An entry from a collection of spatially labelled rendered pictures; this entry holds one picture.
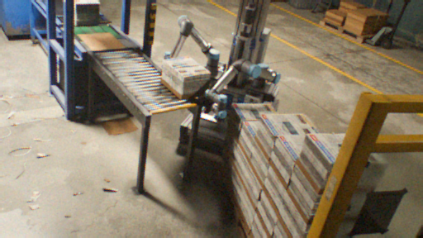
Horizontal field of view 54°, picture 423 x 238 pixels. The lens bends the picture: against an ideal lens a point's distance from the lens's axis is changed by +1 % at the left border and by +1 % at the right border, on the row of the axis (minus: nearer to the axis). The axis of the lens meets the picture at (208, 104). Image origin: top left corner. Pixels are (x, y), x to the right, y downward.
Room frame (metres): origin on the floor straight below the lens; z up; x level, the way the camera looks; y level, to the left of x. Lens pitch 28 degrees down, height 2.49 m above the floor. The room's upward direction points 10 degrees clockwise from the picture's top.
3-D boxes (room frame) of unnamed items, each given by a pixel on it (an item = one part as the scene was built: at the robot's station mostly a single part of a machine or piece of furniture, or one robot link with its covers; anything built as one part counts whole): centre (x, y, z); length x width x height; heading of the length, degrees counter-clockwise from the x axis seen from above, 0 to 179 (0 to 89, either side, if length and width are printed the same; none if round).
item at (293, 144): (2.31, -0.72, 1.06); 0.37 x 0.28 x 0.01; 110
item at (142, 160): (2.81, 0.47, 0.34); 0.06 x 0.06 x 0.68; 39
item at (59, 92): (4.26, 1.32, 0.38); 0.94 x 0.69 x 0.63; 129
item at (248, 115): (2.71, -0.57, 0.42); 1.17 x 0.39 x 0.83; 20
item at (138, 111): (3.31, 0.87, 0.74); 1.34 x 0.05 x 0.12; 39
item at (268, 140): (2.58, -0.62, 0.95); 0.38 x 0.29 x 0.23; 109
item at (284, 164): (2.30, -0.72, 0.95); 0.38 x 0.29 x 0.23; 110
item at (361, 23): (9.21, -2.89, 0.28); 1.20 x 0.83 x 0.57; 39
